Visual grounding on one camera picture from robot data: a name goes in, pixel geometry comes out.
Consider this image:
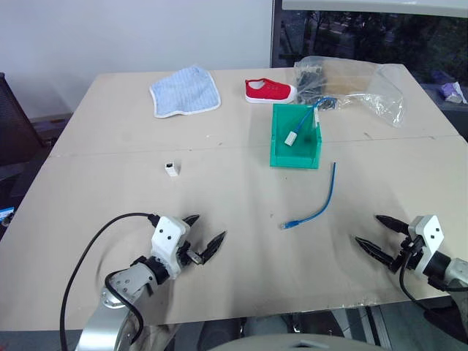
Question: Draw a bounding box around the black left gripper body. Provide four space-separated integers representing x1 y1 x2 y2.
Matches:
176 239 205 272

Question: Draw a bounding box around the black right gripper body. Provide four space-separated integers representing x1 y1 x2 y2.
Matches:
388 235 422 273

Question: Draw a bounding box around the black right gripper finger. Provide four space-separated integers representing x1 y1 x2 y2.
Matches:
354 236 399 270
375 214 410 235

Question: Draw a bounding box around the small white connector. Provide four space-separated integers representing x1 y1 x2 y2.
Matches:
162 159 181 178

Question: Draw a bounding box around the green plastic bin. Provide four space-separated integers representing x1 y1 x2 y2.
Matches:
269 102 323 170

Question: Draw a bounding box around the light blue striped cloth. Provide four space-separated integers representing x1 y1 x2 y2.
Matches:
148 64 223 119

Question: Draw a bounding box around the clear plastic bag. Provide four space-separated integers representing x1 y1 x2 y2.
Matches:
293 55 407 129

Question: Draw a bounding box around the purple crumpled item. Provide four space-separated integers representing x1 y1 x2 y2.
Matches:
439 81 468 104

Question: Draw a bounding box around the red canvas shoe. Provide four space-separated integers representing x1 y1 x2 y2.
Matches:
244 78 298 105

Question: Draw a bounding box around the brown cardboard piece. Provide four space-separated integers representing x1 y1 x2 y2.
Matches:
322 61 371 97

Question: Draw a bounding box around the dark glass window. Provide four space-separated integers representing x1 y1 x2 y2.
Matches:
271 0 468 86

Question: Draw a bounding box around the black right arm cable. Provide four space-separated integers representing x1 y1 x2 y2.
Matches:
399 237 468 312

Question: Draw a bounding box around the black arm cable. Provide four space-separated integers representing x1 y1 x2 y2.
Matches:
59 212 162 351
399 237 468 312

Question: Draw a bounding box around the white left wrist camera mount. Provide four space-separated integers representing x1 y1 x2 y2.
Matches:
150 216 192 277

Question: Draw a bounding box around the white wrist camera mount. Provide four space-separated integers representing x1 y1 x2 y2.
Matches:
150 216 192 277
406 214 445 276

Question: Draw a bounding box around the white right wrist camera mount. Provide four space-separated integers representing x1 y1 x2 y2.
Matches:
406 214 445 276

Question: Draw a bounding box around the blue Ethernet cable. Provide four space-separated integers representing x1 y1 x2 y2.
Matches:
279 162 338 231

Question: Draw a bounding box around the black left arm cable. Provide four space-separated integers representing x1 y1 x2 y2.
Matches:
59 212 162 351

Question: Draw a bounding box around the blue cable with white coupler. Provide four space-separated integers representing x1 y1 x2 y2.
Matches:
284 96 338 148

